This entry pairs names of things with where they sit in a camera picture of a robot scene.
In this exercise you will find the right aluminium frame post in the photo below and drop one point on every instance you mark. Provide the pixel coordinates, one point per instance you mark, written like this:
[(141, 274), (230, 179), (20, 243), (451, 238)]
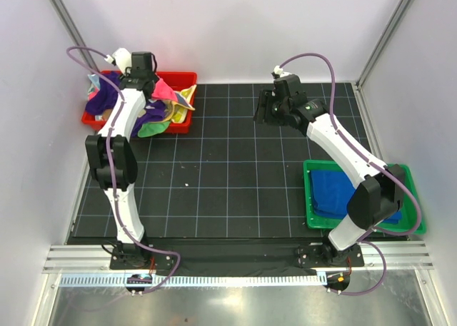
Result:
[(391, 27)]

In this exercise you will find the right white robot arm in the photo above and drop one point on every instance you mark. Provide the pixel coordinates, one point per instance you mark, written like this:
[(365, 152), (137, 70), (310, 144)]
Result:
[(354, 160)]

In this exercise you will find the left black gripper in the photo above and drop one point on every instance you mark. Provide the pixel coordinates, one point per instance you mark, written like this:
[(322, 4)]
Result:
[(127, 76)]

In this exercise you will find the yellow patterned towel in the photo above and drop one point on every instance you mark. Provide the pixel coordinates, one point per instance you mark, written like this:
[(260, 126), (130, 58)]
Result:
[(176, 111)]

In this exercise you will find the pink towel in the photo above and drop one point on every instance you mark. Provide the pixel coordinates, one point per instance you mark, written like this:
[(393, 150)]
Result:
[(162, 91)]

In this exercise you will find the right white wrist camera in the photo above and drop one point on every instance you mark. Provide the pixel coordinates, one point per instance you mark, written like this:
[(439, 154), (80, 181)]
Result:
[(279, 72)]

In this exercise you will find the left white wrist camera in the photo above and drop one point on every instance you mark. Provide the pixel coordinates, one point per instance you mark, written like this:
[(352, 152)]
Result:
[(121, 58)]

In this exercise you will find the perforated cable duct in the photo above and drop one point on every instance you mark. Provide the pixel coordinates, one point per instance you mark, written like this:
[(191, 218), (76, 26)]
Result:
[(130, 280)]

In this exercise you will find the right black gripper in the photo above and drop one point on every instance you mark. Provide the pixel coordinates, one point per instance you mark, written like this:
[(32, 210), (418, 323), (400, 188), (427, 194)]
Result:
[(266, 98)]

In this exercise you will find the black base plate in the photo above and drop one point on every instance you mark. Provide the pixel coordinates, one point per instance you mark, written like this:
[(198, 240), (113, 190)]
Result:
[(256, 257)]

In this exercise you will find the aluminium frame post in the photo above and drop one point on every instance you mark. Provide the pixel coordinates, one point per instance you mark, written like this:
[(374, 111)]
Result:
[(67, 21), (391, 27)]

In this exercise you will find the pastel patterned towel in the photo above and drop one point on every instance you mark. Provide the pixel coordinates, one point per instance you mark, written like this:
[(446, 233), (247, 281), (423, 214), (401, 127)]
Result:
[(97, 88)]

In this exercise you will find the aluminium front rail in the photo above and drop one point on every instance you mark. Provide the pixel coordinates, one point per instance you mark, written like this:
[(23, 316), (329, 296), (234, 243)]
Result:
[(399, 255)]

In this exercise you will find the left aluminium frame post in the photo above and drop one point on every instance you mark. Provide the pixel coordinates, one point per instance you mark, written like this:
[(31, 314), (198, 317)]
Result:
[(67, 21)]

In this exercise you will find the blue towel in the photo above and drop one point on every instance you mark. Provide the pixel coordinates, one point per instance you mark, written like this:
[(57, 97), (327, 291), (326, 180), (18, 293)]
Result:
[(332, 197)]

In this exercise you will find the green towel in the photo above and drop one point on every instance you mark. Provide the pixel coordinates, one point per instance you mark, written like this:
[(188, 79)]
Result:
[(151, 129)]

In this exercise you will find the black grid mat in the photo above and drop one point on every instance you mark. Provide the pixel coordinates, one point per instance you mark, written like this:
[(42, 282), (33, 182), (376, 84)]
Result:
[(228, 177)]

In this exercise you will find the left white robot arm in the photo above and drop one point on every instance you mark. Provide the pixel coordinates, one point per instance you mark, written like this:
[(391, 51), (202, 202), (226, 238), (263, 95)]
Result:
[(112, 162)]

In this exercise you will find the red plastic bin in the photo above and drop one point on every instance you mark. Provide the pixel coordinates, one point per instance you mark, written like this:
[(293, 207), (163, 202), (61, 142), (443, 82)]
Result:
[(178, 80)]

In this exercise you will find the purple towel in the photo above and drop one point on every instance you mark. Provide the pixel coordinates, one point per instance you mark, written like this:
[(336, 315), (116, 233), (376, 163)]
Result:
[(97, 107)]

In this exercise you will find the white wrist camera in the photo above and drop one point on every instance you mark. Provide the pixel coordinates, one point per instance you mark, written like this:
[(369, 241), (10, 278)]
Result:
[(121, 58), (279, 72)]

